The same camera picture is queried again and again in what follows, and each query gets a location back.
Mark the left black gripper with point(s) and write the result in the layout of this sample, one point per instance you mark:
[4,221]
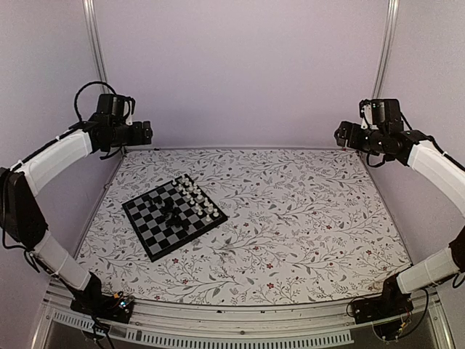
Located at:
[138,139]

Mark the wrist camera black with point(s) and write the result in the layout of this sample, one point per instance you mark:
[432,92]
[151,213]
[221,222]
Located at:
[120,108]
[379,113]

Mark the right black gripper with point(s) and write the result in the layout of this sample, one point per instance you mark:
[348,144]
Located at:
[354,142]

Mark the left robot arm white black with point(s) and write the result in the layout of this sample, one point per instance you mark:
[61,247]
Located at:
[22,219]

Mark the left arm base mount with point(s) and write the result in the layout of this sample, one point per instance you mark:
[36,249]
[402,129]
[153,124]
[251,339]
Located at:
[117,307]

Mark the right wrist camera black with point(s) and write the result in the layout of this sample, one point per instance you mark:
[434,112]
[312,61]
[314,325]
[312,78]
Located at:
[379,113]

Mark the floral patterned table mat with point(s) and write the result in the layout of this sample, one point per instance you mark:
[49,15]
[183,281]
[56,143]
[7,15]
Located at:
[303,226]

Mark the front aluminium rail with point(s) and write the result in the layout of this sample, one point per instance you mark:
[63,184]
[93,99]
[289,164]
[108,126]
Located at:
[171,325]

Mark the right aluminium frame post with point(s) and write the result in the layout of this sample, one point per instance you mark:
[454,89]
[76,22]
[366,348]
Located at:
[386,47]

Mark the black white chessboard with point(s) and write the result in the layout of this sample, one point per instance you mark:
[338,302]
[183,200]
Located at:
[168,217]

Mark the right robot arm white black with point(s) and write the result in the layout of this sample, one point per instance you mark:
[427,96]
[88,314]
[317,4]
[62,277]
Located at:
[418,152]

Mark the left aluminium frame post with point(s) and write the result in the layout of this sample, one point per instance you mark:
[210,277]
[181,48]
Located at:
[94,39]

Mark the aluminium frame post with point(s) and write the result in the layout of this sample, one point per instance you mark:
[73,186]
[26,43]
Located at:
[94,39]
[386,47]

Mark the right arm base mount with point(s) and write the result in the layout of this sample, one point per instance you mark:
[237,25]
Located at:
[381,310]

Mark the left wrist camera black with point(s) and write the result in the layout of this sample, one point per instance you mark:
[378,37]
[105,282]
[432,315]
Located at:
[120,108]

